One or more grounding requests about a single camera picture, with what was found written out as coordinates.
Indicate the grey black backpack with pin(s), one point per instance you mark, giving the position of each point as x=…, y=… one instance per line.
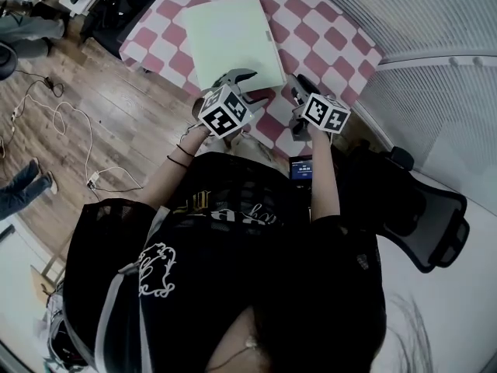
x=62, y=325

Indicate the beige trousers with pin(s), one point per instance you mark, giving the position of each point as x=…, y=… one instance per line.
x=252, y=150

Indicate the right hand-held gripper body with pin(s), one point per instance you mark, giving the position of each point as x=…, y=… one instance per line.
x=324, y=113

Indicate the person's left forearm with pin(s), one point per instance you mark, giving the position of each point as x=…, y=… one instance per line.
x=171, y=177

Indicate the white power strip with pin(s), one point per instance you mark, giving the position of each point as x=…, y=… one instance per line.
x=93, y=180

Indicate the light green folder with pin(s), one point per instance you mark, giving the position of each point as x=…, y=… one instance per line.
x=233, y=41

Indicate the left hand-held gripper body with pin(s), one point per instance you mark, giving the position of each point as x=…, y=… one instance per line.
x=225, y=111

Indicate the person's right forearm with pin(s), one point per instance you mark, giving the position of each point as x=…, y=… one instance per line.
x=324, y=177

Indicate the pink white checkered tablecloth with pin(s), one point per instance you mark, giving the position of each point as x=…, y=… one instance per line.
x=330, y=33

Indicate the black printed shirt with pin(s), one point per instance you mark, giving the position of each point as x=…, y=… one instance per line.
x=252, y=266

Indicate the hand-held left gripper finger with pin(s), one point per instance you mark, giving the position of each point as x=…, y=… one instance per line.
x=240, y=75
x=259, y=103

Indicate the black smartphone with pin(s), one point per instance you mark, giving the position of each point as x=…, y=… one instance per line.
x=301, y=169

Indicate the black wrist band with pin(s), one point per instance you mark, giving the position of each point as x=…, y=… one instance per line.
x=176, y=161
x=185, y=150

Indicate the black oval shell unit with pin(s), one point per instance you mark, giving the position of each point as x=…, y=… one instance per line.
x=7, y=60

